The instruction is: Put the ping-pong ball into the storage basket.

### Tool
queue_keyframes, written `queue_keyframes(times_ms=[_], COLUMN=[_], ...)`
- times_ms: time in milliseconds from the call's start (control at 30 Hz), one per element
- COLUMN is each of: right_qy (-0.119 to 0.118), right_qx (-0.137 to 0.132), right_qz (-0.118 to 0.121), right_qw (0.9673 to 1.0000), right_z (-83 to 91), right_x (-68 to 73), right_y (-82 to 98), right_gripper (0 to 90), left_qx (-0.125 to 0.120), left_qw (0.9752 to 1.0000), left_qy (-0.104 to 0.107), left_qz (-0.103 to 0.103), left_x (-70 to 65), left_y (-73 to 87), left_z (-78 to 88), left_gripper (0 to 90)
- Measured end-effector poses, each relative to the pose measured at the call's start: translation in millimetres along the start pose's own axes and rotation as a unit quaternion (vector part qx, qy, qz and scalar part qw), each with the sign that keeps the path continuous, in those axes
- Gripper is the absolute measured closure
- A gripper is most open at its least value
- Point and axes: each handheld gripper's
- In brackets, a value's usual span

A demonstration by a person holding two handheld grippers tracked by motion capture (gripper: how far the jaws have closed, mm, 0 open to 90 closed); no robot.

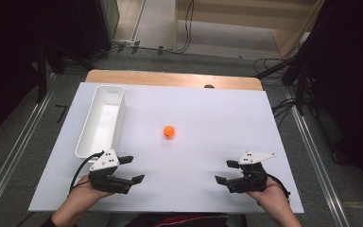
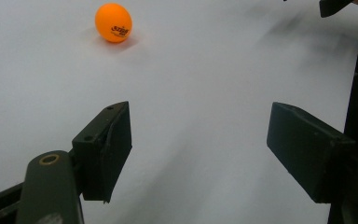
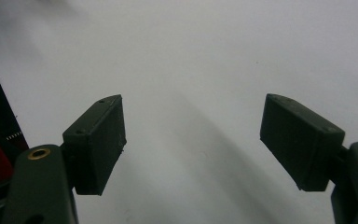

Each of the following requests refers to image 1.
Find metal floor rail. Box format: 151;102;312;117
0;89;57;219
283;85;352;227

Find wooden platform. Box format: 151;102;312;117
173;0;326;61

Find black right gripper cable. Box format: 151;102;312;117
267;174;292;203

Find black stand leg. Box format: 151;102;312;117
35;44;95;104

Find person's left hand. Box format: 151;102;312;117
65;174;115;216

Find person's dark red clothing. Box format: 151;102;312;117
133;213;231;227

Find white rectangular plastic bin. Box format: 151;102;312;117
74;84;127;164

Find black hanging cable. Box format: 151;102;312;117
173;0;197;55

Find person's right hand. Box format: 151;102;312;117
248;176;290;218

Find dark curtain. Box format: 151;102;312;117
0;0;83;148
299;0;363;192

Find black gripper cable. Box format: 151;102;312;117
267;174;292;203
68;150;106;197

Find wooden table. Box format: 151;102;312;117
84;69;264;92

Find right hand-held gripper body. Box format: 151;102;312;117
227;150;277;194

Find black floor cables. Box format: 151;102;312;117
252;56;299;79

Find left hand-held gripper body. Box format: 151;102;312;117
88;148;132;195

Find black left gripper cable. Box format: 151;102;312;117
68;150;106;197

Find black tripod stand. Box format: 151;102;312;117
254;51;317;117

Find orange ball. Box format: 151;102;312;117
163;125;176;138

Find white board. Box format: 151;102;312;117
27;82;305;215

